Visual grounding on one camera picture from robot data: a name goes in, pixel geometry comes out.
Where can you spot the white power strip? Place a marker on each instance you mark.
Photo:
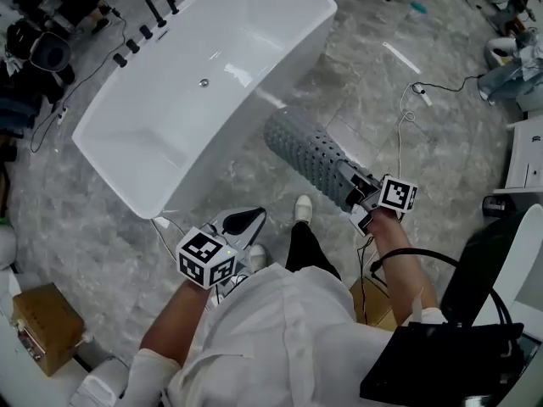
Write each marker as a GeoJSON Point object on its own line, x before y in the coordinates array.
{"type": "Point", "coordinates": [63, 113]}

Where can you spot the person's left forearm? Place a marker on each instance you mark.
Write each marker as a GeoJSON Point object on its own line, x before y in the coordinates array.
{"type": "Point", "coordinates": [178, 325]}

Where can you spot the large cardboard box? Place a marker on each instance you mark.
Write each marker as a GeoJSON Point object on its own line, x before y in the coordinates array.
{"type": "Point", "coordinates": [46, 325]}

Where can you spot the person's black trousers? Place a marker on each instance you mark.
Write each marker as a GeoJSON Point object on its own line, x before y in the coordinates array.
{"type": "Point", "coordinates": [309, 252]}

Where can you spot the person's white shoe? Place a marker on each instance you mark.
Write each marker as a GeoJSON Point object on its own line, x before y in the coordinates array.
{"type": "Point", "coordinates": [303, 208]}
{"type": "Point", "coordinates": [257, 259]}

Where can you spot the white bin with dark opening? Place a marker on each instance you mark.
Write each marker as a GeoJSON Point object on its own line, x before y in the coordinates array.
{"type": "Point", "coordinates": [51, 51]}

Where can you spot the grey marble floor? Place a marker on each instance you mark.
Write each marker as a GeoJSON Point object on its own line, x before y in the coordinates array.
{"type": "Point", "coordinates": [373, 142]}

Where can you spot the white bathtub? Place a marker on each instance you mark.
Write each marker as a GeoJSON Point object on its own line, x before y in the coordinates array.
{"type": "Point", "coordinates": [203, 113]}

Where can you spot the small cardboard box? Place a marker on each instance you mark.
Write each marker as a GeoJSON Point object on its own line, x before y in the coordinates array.
{"type": "Point", "coordinates": [375, 303]}

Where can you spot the white cabinet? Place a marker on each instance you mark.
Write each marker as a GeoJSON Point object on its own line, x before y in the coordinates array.
{"type": "Point", "coordinates": [526, 155]}

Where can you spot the teal small object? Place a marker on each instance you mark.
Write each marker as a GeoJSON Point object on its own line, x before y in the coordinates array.
{"type": "Point", "coordinates": [417, 8]}

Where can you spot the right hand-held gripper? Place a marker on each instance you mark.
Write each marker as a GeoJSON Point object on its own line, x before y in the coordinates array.
{"type": "Point", "coordinates": [392, 195]}

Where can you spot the black flat case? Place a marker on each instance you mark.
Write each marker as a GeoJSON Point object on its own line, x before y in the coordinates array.
{"type": "Point", "coordinates": [441, 363]}

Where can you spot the white toilet with black lid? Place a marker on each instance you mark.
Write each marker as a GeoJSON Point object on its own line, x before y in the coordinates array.
{"type": "Point", "coordinates": [483, 269]}

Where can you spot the person's white shirt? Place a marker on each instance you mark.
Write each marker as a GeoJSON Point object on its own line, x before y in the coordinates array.
{"type": "Point", "coordinates": [275, 337]}

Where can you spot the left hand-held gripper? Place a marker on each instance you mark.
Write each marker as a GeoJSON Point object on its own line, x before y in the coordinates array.
{"type": "Point", "coordinates": [203, 257]}

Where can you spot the white flat strip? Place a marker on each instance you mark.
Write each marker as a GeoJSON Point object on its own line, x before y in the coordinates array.
{"type": "Point", "coordinates": [401, 57]}

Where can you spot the chrome bathtub drain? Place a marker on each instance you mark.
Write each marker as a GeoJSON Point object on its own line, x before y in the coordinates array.
{"type": "Point", "coordinates": [204, 82]}

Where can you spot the grey perforated bath mat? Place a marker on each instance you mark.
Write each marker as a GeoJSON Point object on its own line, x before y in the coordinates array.
{"type": "Point", "coordinates": [297, 142]}

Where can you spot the white power adapter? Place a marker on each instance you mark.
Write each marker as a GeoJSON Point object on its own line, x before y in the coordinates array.
{"type": "Point", "coordinates": [422, 93]}

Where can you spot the black bathtub faucet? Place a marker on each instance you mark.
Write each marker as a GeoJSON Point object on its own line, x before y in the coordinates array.
{"type": "Point", "coordinates": [160, 4]}

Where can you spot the person's right forearm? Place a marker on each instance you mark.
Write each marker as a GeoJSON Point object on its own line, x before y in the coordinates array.
{"type": "Point", "coordinates": [399, 265]}

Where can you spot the black faucet knob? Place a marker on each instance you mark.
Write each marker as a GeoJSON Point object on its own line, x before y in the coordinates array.
{"type": "Point", "coordinates": [120, 59]}
{"type": "Point", "coordinates": [132, 46]}
{"type": "Point", "coordinates": [146, 31]}

